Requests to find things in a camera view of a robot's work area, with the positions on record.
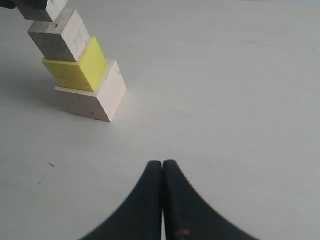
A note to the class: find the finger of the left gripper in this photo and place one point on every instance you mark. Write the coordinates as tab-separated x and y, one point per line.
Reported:
34	4

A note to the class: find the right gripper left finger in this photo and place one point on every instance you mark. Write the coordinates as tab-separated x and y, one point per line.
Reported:
139	217

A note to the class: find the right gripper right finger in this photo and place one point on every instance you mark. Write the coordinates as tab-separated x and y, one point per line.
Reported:
187	216

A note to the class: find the small light wooden cube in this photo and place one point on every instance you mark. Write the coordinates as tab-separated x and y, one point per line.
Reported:
49	13

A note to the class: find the medium striped wooden cube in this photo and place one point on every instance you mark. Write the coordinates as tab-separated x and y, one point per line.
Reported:
63	39

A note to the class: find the yellow cube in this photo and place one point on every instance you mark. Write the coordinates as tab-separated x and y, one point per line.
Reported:
85	74

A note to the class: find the large light wooden cube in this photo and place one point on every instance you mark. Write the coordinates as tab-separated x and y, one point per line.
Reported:
101	104

